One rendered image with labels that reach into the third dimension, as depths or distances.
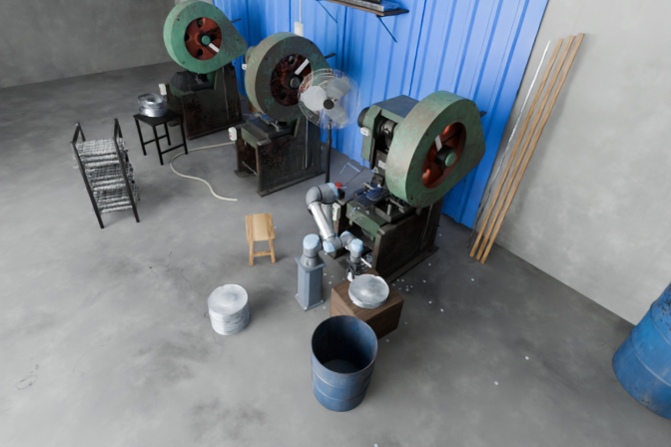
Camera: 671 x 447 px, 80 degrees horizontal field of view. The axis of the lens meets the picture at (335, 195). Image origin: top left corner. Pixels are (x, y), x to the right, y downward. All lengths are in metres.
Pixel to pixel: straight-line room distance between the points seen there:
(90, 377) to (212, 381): 0.82
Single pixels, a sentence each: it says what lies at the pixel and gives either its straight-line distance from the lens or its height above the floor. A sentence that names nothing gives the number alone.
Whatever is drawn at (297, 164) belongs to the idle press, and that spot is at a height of 0.22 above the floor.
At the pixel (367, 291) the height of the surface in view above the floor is 0.40.
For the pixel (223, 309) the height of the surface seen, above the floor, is 0.24.
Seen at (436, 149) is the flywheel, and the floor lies 1.39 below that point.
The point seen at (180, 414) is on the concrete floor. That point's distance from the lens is 3.07.
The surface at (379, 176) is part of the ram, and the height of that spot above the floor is 0.97.
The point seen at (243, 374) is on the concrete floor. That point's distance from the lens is 3.12.
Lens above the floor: 2.66
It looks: 35 degrees down
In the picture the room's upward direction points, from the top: 4 degrees clockwise
